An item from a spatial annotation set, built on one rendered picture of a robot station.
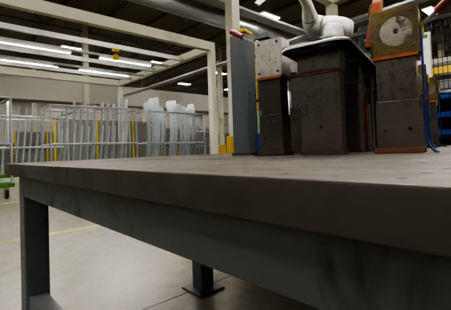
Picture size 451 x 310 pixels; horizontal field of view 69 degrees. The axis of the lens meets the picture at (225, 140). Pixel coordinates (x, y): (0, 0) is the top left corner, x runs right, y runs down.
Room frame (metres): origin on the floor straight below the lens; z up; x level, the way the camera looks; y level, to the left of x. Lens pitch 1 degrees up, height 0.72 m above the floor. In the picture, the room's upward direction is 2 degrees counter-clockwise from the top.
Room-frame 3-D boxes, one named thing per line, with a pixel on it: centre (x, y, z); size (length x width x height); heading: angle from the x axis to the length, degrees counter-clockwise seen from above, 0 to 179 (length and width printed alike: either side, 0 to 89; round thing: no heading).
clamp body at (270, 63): (1.06, -0.15, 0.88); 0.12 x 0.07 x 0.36; 56
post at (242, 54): (1.23, -0.08, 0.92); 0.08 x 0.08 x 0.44; 56
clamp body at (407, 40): (0.84, -0.46, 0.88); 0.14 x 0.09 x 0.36; 56
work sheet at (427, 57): (2.23, -1.28, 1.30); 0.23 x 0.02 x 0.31; 56
